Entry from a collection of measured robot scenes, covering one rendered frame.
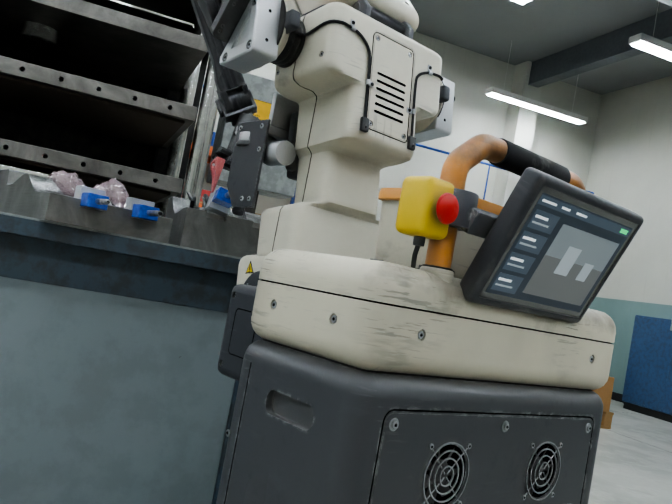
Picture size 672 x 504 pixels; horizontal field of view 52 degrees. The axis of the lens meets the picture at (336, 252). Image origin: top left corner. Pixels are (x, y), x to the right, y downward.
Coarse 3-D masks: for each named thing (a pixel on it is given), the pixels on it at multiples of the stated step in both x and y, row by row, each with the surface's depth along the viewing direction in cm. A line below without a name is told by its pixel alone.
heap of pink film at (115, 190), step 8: (48, 176) 158; (56, 176) 153; (64, 176) 154; (72, 176) 156; (56, 184) 152; (64, 184) 152; (72, 184) 152; (80, 184) 155; (96, 184) 165; (104, 184) 163; (112, 184) 162; (120, 184) 165; (64, 192) 150; (72, 192) 150; (112, 192) 159; (120, 192) 160; (112, 200) 157; (120, 200) 157
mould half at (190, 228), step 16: (176, 208) 178; (192, 208) 156; (176, 224) 167; (192, 224) 156; (208, 224) 157; (224, 224) 159; (240, 224) 160; (176, 240) 162; (192, 240) 156; (208, 240) 157; (224, 240) 159; (240, 240) 160; (256, 240) 161; (240, 256) 160
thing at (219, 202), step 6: (216, 186) 159; (216, 192) 157; (222, 192) 155; (228, 192) 152; (210, 198) 159; (216, 198) 155; (222, 198) 155; (228, 198) 156; (210, 204) 158; (216, 204) 158; (222, 204) 158; (228, 204) 157; (210, 210) 160; (216, 210) 159; (222, 210) 159; (228, 210) 159; (222, 216) 162
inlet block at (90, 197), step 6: (78, 186) 141; (84, 186) 140; (78, 192) 140; (84, 192) 139; (90, 192) 141; (96, 192) 141; (102, 192) 142; (84, 198) 138; (90, 198) 137; (96, 198) 137; (102, 198) 138; (108, 198) 139; (84, 204) 137; (90, 204) 137; (96, 204) 137; (102, 204) 136
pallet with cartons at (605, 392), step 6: (612, 378) 603; (606, 384) 600; (612, 384) 603; (594, 390) 593; (600, 390) 596; (606, 390) 600; (612, 390) 604; (600, 396) 597; (606, 396) 600; (606, 402) 601; (606, 408) 601; (606, 414) 599; (612, 414) 603; (606, 420) 600; (606, 426) 600
